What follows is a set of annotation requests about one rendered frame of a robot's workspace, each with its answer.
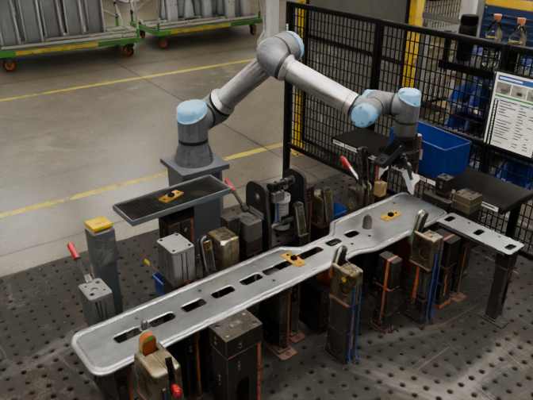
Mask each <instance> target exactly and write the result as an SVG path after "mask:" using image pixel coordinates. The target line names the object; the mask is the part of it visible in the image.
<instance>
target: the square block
mask: <svg viewBox="0 0 533 400"><path fill-rule="evenodd" d="M452 200H453V201H452V204H451V206H452V210H451V212H452V213H456V214H458V215H460V216H462V217H464V218H467V219H469V220H471V221H474V222H476V223H477V217H478V213H479V209H480V208H481V202H482V194H480V193H478V192H476V191H473V190H470V189H468V188H464V189H462V190H459V191H457V192H455V193H454V197H453V199H452ZM472 244H473V241H471V240H470V242H469V244H468V245H467V248H466V256H465V260H464V264H463V269H462V276H461V279H462V278H463V277H465V276H467V275H468V272H467V271H466V269H467V268H468V264H469V260H470V253H471V248H472Z"/></svg>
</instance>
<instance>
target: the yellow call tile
mask: <svg viewBox="0 0 533 400"><path fill-rule="evenodd" d="M86 225H87V226H88V227H89V228H90V229H91V230H92V231H93V232H97V231H99V230H102V229H106V228H109V227H111V226H112V223H111V222H110V221H109V220H108V219H107V218H106V217H104V216H101V217H96V218H94V219H91V220H89V221H86Z"/></svg>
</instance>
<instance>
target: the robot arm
mask: <svg viewBox="0 0 533 400"><path fill-rule="evenodd" d="M303 53H304V45H303V42H302V40H301V38H300V37H299V36H298V35H297V34H296V33H294V32H292V31H283V32H280V33H279V34H276V35H274V36H272V37H268V38H266V39H265V40H263V41H262V42H261V43H260V44H259V46H258V47H257V51H256V58H255V59H254V60H253V61H252V62H250V63H249V64H248V65H247V66H246V67H245V68H244V69H243V70H242V71H241V72H240V73H239V74H237V75H236V76H235V77H234V78H233V79H231V80H230V81H229V82H228V83H227V84H226V85H224V86H223V87H222V88H221V89H215V90H213V91H212V92H211V93H210V94H208V95H207V96H206V97H205V98H203V99H202V100H197V99H194V100H189V101H185V102H182V103H181V104H179V105H178V107H177V110H176V112H177V113H176V119H177V127H178V147H177V151H176V154H175V163H176V164H177V165H178V166H180V167H184V168H201V167H207V166H209V165H210V164H211V163H212V162H213V152H212V150H211V148H210V146H209V139H208V130H210V129H211V128H213V127H214V126H216V125H219V124H220V123H222V122H224V121H226V120H227V119H228V118H229V117H230V115H231V114H232V113H233V112H234V110H235V106H236V105H237V104H238V103H239V102H241V101H242V100H243V99H244V98H246V97H247V96H248V95H249V94H250V93H251V92H252V91H253V90H255V89H256V88H257V87H258V86H260V85H261V84H262V83H263V82H265V81H266V80H267V79H268V78H270V77H271V76H272V77H274V78H275V79H277V80H279V81H282V80H285V81H287V82H288V83H291V84H293V85H294V86H296V87H298V88H300V89H302V90H303V91H305V92H307V93H309V94H311V95H312V96H314V97H316V98H318V99H320V100H321V101H323V102H325V103H327V104H329V105H330V106H332V107H334V108H336V109H337V110H339V111H341V112H343V113H345V114H346V115H348V116H349V117H351V120H352V121H353V123H354V124H355V125H356V126H358V127H359V128H366V127H368V126H370V125H372V124H373V123H375V122H376V120H377V119H378V118H379V117H380V116H381V115H383V114H386V115H391V116H396V117H395V126H394V136H393V137H394V138H395V139H397V140H394V141H393V142H392V143H391V144H390V145H389V146H388V147H387V148H386V149H385V150H384V151H383V152H382V153H381V154H380V155H379V156H377V157H376V158H375V159H374V162H375V164H376V166H378V167H380V169H379V175H378V180H381V179H382V177H383V175H384V174H385V173H386V171H387V170H389V169H390V168H391V167H398V170H400V169H402V168H404V171H403V173H402V175H403V177H404V179H405V182H406V185H407V187H408V192H409V193H410V194H413V192H414V185H415V184H416V183H417V182H418V181H419V180H420V177H419V176H418V175H416V174H414V173H413V171H412V163H413V166H415V165H417V164H418V160H419V155H420V151H419V150H417V149H416V143H417V137H418V133H417V132H416V131H417V125H418V117H419V112H420V98H421V93H420V91H419V90H417V89H415V88H410V87H409V88H407V87H405V88H401V89H400V90H399V92H398V93H390V92H385V91H380V90H365V91H364V92H363V94H362V96H360V95H359V94H356V93H355V92H353V91H352V90H349V89H347V88H346V87H344V86H342V85H340V84H338V83H337V82H335V81H333V80H331V79H329V78H328V77H326V76H324V75H322V74H321V73H319V72H317V71H314V70H313V69H312V68H310V67H307V66H305V65H304V64H303V63H300V62H298V60H299V59H300V58H301V57H302V56H303ZM417 155H418V157H417V161H416V162H415V159H416V156H417ZM413 157H414V159H413Z"/></svg>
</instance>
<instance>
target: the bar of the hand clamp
mask: <svg viewBox="0 0 533 400"><path fill-rule="evenodd" d="M356 152H357V161H358V182H359V185H360V186H362V188H363V192H362V194H364V191H367V192H368V191H369V169H368V157H371V156H372V150H371V149H368V147H365V146H363V147H361V148H357V149H356ZM364 184H365V185H366V189H365V190H364Z"/></svg>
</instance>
